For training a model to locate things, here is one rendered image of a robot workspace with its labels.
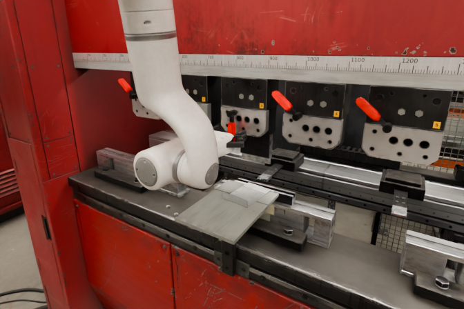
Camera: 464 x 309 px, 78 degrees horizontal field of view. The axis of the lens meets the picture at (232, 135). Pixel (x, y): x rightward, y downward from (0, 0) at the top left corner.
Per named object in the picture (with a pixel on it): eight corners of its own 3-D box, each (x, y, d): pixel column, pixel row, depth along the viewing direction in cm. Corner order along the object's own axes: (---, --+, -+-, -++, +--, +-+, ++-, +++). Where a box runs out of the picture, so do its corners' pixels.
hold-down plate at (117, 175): (94, 176, 126) (93, 170, 125) (105, 172, 130) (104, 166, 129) (141, 194, 111) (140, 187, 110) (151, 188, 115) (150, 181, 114)
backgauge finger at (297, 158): (245, 180, 98) (246, 167, 96) (275, 156, 119) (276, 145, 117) (278, 189, 92) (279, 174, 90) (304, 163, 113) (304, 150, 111)
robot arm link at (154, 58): (217, 30, 49) (226, 178, 62) (151, 29, 56) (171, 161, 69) (184, 36, 42) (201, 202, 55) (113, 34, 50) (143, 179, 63)
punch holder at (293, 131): (281, 141, 78) (284, 80, 73) (292, 133, 85) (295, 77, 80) (338, 151, 70) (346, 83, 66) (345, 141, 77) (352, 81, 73)
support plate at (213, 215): (174, 221, 74) (174, 217, 73) (228, 182, 95) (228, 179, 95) (233, 245, 65) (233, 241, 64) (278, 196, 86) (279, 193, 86)
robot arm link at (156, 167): (206, 140, 63) (174, 132, 68) (163, 158, 52) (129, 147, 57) (205, 174, 66) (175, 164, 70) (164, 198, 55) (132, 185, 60)
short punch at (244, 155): (239, 158, 91) (240, 130, 88) (243, 156, 93) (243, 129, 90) (268, 165, 86) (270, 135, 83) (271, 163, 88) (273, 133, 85)
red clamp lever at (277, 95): (273, 90, 71) (300, 117, 69) (279, 87, 74) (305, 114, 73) (268, 94, 72) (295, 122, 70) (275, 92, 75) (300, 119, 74)
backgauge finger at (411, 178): (372, 214, 78) (375, 197, 76) (381, 178, 99) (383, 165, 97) (424, 227, 72) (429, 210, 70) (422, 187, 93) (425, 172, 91)
